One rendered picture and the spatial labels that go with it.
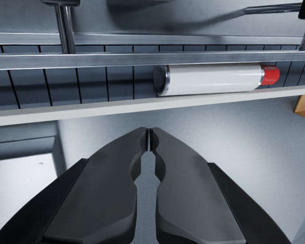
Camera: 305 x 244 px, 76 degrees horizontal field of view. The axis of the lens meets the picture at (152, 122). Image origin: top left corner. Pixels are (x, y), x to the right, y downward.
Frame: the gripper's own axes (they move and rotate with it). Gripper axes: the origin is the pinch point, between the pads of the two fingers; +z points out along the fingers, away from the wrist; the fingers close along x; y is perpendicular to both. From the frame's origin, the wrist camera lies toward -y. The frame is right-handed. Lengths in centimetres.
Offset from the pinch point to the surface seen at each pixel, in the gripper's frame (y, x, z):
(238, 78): 0.4, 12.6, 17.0
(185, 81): 0.4, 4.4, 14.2
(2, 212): 21.9, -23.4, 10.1
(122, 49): -3.0, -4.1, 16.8
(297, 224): 70, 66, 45
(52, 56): -3.4, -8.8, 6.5
